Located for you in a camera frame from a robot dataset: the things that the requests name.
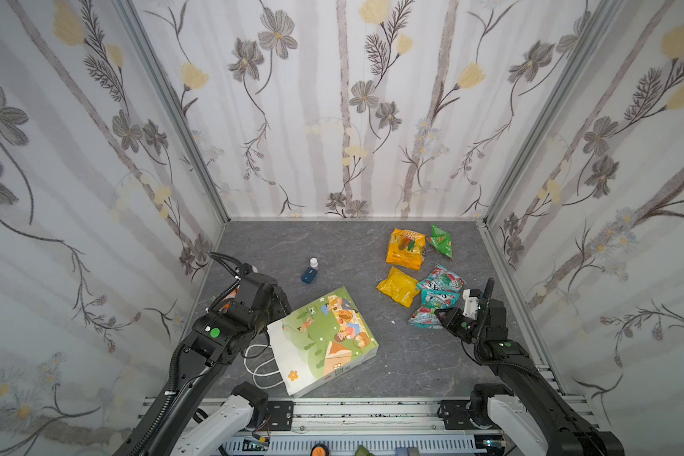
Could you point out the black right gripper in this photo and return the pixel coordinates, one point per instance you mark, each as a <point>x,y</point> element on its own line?
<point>464,324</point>

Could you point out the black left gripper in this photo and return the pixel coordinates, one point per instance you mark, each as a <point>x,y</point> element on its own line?
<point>264,297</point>

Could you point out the red green snack bag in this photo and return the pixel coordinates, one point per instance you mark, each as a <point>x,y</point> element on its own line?
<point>440,289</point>
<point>426,318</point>

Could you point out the white paper bag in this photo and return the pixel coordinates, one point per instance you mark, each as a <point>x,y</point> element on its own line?
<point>314,344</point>

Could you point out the large yellow snack bag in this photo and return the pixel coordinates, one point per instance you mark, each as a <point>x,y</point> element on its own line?
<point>400,287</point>

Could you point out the yellow mango gummy bag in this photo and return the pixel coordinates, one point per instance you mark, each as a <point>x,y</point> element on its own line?
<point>406,249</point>

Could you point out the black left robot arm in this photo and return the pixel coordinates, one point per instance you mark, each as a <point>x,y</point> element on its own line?
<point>235,318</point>

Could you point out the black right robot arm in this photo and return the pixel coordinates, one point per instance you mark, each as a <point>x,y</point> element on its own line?
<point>523,405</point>

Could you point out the small blue bottle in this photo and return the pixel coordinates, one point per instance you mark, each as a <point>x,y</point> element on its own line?
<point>311,272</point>

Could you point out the orange button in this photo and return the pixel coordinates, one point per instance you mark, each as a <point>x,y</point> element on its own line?
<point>320,450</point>

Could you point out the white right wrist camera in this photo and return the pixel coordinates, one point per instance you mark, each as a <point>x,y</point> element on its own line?
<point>471,299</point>

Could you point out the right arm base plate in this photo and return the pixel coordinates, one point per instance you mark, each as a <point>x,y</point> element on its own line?
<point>463,415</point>

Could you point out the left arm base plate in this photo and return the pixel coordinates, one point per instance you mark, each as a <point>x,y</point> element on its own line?
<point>278,417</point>

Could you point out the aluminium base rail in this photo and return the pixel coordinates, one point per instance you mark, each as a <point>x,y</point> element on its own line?
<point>366,426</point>

